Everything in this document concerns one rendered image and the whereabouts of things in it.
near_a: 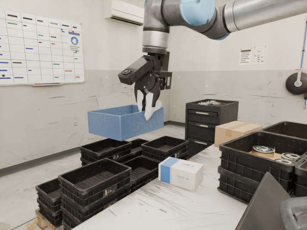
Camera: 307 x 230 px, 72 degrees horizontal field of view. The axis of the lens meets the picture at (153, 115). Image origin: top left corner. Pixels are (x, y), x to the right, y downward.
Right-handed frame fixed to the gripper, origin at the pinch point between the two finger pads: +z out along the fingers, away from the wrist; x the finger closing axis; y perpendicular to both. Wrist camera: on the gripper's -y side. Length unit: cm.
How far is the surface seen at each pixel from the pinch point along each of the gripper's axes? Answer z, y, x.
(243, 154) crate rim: 17.5, 40.3, -20.2
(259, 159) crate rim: 17, 39, -26
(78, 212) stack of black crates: 76, 11, 56
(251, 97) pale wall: 38, 380, 72
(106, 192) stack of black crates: 67, 27, 51
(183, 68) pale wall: 0, 376, 229
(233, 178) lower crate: 30, 41, -18
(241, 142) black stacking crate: 20, 61, -13
